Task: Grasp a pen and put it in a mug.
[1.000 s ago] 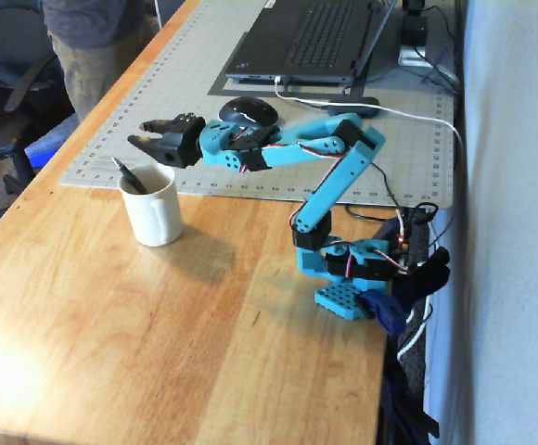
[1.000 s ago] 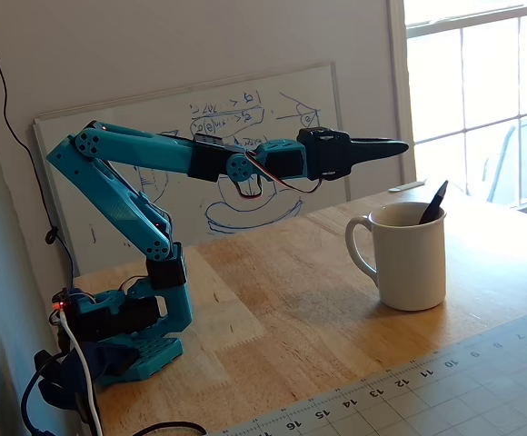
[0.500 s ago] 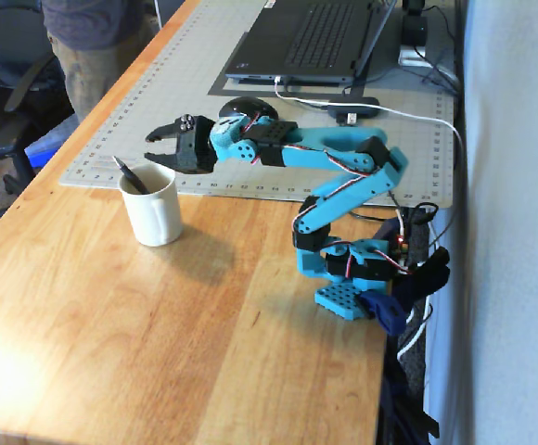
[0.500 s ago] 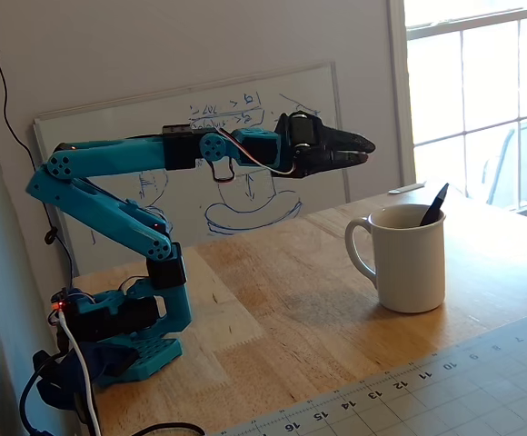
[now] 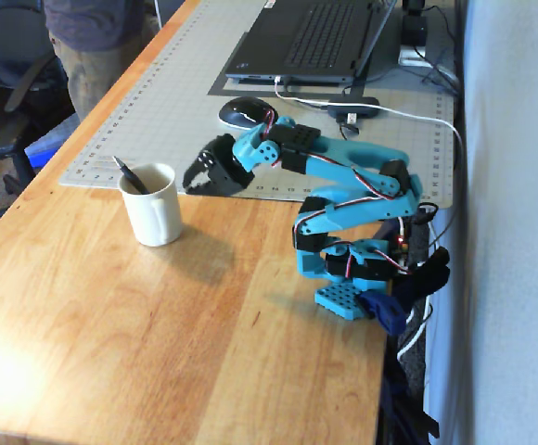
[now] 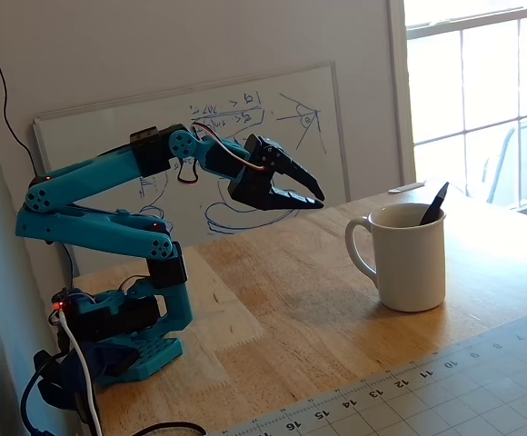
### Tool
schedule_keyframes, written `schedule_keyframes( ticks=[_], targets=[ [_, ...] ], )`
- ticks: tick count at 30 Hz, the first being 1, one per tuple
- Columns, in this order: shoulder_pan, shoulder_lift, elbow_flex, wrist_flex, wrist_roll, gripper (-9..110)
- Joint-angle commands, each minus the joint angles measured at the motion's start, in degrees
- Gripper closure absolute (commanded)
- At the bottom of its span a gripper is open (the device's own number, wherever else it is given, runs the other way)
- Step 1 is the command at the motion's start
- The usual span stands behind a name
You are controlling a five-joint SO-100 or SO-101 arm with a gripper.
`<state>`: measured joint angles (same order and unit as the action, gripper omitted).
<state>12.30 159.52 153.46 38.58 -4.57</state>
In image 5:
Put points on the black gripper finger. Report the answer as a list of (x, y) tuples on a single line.
[(201, 167), (208, 186)]

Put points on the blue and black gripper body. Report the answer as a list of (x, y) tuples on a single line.
[(217, 175)]

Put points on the dark ballpoint pen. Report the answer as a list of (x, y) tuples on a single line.
[(132, 178)]

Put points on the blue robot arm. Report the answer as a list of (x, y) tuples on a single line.
[(343, 153)]

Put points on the white ceramic mug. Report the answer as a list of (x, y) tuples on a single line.
[(153, 218)]

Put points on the black and silver mouse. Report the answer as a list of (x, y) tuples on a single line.
[(241, 111)]

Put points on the grey gridded cutting mat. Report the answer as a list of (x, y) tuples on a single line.
[(171, 116)]

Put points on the black usb hub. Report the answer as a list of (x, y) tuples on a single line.
[(352, 105)]

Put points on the dark grey laptop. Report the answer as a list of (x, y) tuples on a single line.
[(306, 41)]

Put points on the person in grey shirt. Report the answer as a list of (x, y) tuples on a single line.
[(97, 55)]

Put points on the blue and white box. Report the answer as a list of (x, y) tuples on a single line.
[(46, 146)]

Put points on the black office chair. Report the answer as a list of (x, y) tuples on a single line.
[(0, 125)]

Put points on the dark blue table clamp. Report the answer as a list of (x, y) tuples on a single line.
[(385, 313)]

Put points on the black camera on stand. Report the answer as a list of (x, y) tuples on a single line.
[(413, 32)]

